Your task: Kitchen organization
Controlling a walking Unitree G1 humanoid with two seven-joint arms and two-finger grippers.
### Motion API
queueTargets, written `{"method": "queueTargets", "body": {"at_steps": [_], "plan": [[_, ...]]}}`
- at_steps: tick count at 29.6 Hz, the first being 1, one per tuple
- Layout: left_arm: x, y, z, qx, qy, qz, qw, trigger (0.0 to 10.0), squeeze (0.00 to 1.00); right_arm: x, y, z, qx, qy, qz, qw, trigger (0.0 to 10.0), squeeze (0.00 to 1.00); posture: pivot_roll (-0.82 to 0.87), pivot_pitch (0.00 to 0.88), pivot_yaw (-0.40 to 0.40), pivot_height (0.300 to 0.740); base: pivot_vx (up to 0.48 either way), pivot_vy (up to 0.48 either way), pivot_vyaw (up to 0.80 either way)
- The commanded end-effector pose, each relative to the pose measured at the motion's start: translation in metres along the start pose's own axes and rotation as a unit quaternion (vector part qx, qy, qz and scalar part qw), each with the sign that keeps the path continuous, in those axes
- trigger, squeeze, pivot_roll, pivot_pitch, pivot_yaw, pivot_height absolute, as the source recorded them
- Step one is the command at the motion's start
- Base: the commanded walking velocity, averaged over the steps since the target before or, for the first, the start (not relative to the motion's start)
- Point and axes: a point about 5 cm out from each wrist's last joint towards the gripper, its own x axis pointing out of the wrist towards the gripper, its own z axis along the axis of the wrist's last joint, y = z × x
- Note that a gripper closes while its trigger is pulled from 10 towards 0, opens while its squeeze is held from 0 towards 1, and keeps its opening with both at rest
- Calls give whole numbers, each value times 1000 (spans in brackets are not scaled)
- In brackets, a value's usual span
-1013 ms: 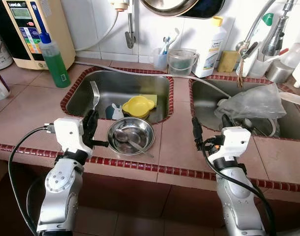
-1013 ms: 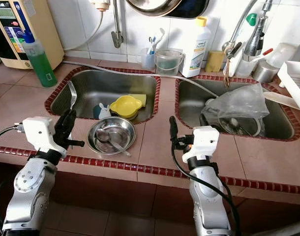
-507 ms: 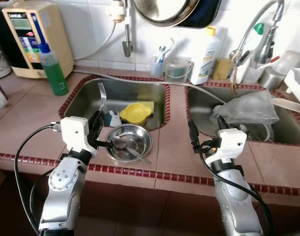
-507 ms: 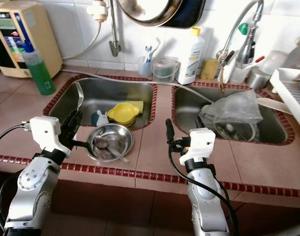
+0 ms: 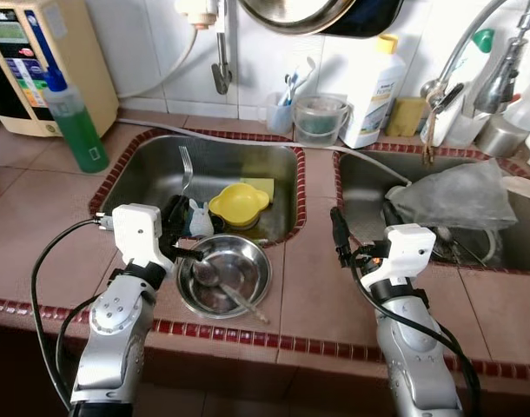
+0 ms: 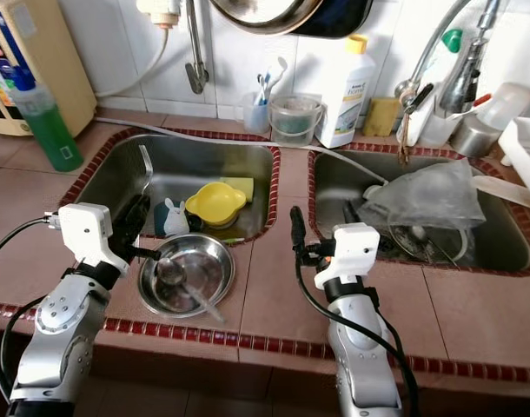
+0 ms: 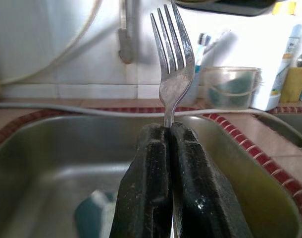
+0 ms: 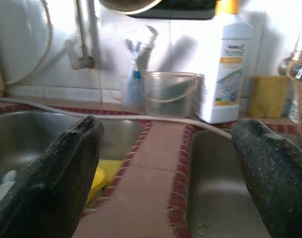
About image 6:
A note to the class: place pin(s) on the stainless steel bowl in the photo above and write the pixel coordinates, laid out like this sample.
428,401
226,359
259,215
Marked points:
208,269

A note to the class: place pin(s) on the blue bunny mug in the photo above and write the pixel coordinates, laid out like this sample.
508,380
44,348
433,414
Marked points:
171,221

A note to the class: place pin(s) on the yellow plastic bowl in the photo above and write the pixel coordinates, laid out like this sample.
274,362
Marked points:
215,205

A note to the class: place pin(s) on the translucent toothbrush cup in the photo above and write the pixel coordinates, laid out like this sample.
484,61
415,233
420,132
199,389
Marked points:
255,117

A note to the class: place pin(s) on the chrome sprayer faucet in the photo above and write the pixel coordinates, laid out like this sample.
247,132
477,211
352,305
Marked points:
465,82

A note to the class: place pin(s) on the white plastic spatula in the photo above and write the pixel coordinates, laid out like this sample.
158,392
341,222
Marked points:
508,191

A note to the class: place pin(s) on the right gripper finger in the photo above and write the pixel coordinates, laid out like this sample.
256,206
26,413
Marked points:
299,234
351,215

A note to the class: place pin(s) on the green dish soap bottle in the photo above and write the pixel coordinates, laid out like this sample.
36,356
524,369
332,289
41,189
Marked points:
52,139

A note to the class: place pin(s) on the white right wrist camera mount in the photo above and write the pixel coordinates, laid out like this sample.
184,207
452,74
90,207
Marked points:
352,252

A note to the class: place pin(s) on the clear plastic container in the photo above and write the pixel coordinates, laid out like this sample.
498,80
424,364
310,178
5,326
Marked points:
508,106

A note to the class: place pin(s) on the yellow scouring sponge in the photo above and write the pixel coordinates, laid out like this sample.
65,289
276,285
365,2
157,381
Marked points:
380,117

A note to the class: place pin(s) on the dark red cabinet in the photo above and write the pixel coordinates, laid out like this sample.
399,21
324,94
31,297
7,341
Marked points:
213,382

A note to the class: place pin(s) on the steel cup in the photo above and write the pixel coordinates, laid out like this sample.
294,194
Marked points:
472,137

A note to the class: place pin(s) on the steel spoon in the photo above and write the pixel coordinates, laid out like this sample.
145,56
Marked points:
169,274

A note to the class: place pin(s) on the chrome wall tap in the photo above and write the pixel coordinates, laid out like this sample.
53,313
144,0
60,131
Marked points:
195,74

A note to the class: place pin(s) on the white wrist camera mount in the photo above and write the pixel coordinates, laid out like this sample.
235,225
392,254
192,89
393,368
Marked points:
91,234
352,252

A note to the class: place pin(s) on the white detergent bottle yellow cap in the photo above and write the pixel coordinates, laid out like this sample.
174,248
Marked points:
345,95

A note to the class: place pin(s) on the silver right arm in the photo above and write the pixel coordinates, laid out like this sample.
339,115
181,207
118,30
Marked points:
365,356

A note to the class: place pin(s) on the clear small plastic bucket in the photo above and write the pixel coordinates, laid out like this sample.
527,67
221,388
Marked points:
294,126

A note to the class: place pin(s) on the clear plastic bag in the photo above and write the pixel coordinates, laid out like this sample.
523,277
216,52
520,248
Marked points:
426,195

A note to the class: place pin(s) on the blue toothbrush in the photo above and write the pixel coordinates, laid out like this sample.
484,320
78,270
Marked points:
263,89

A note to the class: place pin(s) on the white thin tube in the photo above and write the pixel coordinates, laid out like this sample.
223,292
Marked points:
154,69

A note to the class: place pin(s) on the steel sink basin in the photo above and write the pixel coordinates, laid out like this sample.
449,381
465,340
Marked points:
334,182
117,174

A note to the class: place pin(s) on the round steel plate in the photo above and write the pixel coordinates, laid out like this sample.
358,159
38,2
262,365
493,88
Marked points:
430,246

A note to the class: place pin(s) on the yellow-green sponge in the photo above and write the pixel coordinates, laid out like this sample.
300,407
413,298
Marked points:
243,185

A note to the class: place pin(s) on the white toothbrush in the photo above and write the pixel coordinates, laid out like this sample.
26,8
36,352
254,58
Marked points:
278,76

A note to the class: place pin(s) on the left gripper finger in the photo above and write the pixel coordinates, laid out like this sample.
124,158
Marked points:
126,226
142,219

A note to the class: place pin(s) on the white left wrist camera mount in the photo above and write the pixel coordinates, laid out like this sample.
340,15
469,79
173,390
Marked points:
91,234

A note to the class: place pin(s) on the hanging black pan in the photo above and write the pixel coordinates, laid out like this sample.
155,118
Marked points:
347,22

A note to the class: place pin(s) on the beige water ionizer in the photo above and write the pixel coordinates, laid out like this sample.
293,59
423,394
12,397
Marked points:
56,69

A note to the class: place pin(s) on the hanging steel wok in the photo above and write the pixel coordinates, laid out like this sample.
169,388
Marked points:
265,13

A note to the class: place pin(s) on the white bottle green cap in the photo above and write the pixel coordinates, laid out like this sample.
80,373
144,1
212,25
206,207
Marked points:
453,41

